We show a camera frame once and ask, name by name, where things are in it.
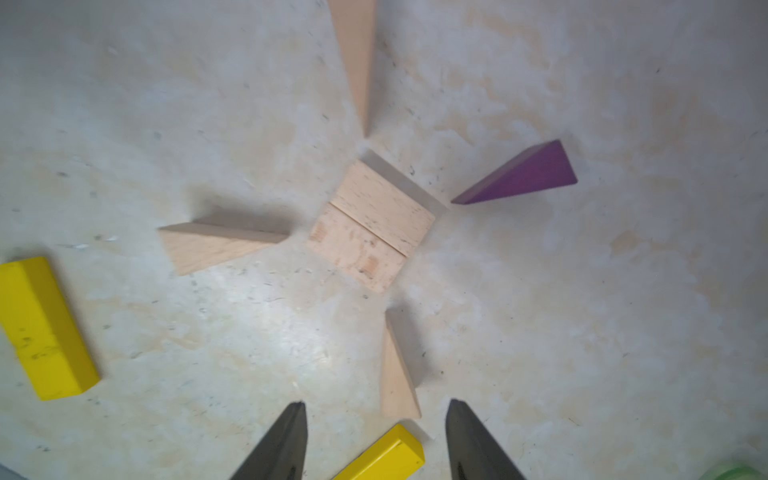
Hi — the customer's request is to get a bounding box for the wooden rectangular block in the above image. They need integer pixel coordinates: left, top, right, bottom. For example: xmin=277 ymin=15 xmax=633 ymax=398
xmin=331 ymin=160 xmax=435 ymax=258
xmin=307 ymin=203 xmax=407 ymax=293

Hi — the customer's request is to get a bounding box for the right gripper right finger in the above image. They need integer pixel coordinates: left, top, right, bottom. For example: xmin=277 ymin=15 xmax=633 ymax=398
xmin=445 ymin=399 xmax=525 ymax=480

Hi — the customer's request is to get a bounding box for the yellow block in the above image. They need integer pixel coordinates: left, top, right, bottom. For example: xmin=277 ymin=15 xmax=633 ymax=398
xmin=1 ymin=257 xmax=100 ymax=401
xmin=334 ymin=424 xmax=425 ymax=480

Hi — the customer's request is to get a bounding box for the green translucent cup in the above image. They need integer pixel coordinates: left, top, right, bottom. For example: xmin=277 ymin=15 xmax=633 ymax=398
xmin=699 ymin=461 xmax=767 ymax=480

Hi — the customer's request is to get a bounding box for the yellow block right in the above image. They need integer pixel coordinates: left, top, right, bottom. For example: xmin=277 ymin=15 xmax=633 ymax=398
xmin=334 ymin=424 xmax=425 ymax=480

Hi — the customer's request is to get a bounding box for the wooden triangle block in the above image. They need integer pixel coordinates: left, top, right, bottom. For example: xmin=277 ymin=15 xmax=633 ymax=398
xmin=157 ymin=222 xmax=289 ymax=276
xmin=327 ymin=0 xmax=377 ymax=137
xmin=379 ymin=316 xmax=422 ymax=420

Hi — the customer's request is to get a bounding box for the purple triangular block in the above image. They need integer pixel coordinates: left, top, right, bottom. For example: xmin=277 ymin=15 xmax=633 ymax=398
xmin=451 ymin=140 xmax=578 ymax=205

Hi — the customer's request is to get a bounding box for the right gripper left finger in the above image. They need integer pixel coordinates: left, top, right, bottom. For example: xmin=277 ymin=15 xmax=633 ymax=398
xmin=231 ymin=401 xmax=308 ymax=480

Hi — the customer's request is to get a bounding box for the yellow block left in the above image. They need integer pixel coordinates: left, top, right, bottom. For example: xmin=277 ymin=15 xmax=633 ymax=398
xmin=1 ymin=257 xmax=100 ymax=401

